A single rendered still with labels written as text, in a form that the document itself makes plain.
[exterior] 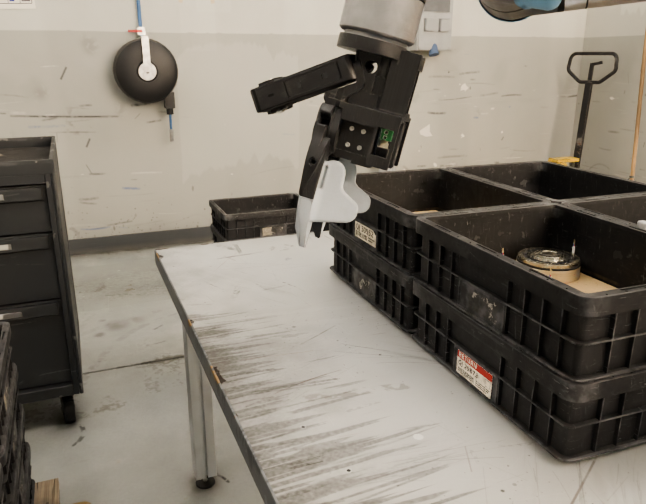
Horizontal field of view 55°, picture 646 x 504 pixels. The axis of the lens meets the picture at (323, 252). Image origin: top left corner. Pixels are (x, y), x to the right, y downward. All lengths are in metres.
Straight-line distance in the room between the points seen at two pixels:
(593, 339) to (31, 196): 1.62
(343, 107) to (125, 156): 3.51
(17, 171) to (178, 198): 2.26
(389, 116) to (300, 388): 0.51
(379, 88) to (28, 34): 3.49
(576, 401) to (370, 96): 0.43
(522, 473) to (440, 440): 0.11
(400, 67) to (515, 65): 4.52
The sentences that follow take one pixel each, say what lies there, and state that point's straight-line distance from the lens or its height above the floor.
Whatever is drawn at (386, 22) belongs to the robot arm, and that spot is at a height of 1.22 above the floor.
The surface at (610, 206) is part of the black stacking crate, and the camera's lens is 1.30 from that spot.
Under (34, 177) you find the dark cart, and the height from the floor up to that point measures 0.85.
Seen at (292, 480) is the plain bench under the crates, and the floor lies 0.70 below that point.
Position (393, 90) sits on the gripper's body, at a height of 1.16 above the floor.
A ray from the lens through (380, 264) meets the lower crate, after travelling 1.19.
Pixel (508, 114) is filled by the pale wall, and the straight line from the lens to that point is 5.13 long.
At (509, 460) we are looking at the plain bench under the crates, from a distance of 0.86.
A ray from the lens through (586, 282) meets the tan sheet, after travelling 1.12.
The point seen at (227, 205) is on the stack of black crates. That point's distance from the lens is 2.75.
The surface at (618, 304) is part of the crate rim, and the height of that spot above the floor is 0.92.
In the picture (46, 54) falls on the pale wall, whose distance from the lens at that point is 4.02.
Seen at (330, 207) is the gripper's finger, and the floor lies 1.04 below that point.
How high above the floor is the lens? 1.19
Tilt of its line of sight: 18 degrees down
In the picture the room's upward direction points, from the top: straight up
